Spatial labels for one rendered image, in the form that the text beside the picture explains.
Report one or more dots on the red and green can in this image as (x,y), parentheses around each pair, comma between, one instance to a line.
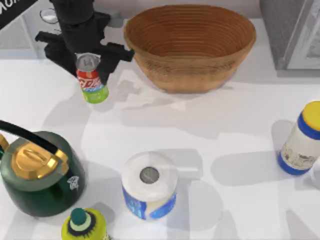
(93,86)

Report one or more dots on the brown woven basket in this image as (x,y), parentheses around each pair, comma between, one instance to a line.
(187,50)

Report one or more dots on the green kettle with gold lid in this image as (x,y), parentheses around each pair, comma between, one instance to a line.
(37,175)

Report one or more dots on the white paper towel roll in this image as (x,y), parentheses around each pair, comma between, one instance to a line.
(150,185)

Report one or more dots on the yellow-green bottle with green cap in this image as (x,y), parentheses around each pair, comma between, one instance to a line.
(83,225)

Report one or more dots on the grey cabinet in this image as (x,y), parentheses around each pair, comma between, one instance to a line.
(292,32)

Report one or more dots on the white jar with yellow lid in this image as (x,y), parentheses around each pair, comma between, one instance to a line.
(300,142)

